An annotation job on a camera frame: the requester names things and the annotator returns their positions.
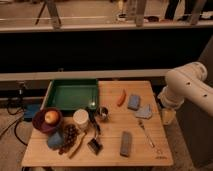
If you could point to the wooden cutting board table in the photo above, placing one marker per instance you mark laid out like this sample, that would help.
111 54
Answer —
121 119

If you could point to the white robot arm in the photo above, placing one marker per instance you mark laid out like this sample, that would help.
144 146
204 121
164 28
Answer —
185 83

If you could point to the dark red bowl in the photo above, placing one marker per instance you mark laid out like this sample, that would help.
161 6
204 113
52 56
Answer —
41 125

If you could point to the blue box on floor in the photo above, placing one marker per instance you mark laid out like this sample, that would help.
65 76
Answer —
30 111

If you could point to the red yellow apple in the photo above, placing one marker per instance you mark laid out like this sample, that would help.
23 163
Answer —
51 117

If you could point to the bunch of dark grapes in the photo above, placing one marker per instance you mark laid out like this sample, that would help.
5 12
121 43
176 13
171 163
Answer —
70 134

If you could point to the wooden handled brush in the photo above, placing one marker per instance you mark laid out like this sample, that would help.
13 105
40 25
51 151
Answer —
77 144

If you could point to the white plastic cup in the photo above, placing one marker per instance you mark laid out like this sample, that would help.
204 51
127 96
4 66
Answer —
81 118

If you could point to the blue sponge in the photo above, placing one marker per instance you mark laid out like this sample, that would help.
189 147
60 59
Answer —
134 102

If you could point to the orange carrot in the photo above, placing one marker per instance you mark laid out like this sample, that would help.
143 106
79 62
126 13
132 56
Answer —
122 98

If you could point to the black spatula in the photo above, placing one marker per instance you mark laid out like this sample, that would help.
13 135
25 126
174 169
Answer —
94 144

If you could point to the silver metal fork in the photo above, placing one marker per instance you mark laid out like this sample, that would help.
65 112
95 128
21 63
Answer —
140 122

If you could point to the green plastic tray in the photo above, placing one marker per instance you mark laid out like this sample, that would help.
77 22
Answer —
72 94

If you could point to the grey rectangular sharpening block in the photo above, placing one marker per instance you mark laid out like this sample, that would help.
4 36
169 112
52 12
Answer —
126 143

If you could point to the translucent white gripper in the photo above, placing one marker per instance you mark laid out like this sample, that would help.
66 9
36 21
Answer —
168 115

